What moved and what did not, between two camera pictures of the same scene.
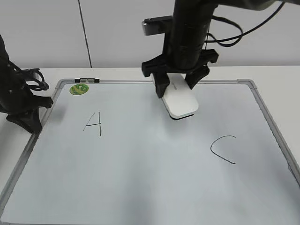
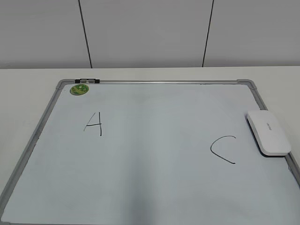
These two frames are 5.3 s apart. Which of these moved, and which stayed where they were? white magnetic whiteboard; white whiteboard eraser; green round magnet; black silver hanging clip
Moved: white whiteboard eraser
Stayed: white magnetic whiteboard; green round magnet; black silver hanging clip
